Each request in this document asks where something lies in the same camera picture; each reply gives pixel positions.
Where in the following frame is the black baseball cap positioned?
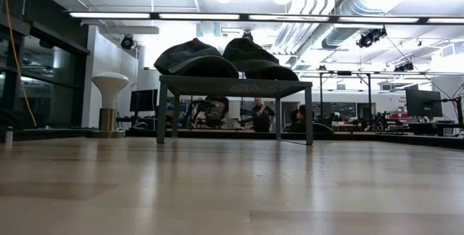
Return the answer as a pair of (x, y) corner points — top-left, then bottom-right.
(222, 37), (300, 81)

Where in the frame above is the grey-blue baseball cap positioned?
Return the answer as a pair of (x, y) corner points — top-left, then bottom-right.
(154, 38), (240, 79)

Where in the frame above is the black monitor on arm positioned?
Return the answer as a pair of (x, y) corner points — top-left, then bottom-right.
(405, 88), (444, 118)

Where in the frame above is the grey perforated metal rack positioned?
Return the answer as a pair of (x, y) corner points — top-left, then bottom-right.
(156, 74), (314, 146)

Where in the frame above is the person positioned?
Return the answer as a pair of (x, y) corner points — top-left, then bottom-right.
(251, 97), (276, 133)
(195, 96), (230, 129)
(288, 104), (307, 133)

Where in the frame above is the black desk monitor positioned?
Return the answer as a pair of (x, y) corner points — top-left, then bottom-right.
(129, 88), (159, 112)

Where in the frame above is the long ceiling light bar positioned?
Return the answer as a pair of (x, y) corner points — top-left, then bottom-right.
(67, 11), (464, 25)

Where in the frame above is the black domed object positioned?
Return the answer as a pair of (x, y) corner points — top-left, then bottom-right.
(312, 122), (335, 135)

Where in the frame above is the white mushroom-shaped lamp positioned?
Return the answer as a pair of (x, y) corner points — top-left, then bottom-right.
(88, 71), (131, 139)

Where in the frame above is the black spot lamp cluster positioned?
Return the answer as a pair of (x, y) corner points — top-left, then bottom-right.
(355, 27), (388, 49)

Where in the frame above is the small white cylinder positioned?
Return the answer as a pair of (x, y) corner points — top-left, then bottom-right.
(4, 125), (15, 147)

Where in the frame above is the distant black station frame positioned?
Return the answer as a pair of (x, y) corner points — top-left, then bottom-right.
(318, 70), (373, 122)

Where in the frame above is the yellow cable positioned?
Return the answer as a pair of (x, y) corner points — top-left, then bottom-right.
(0, 0), (38, 128)

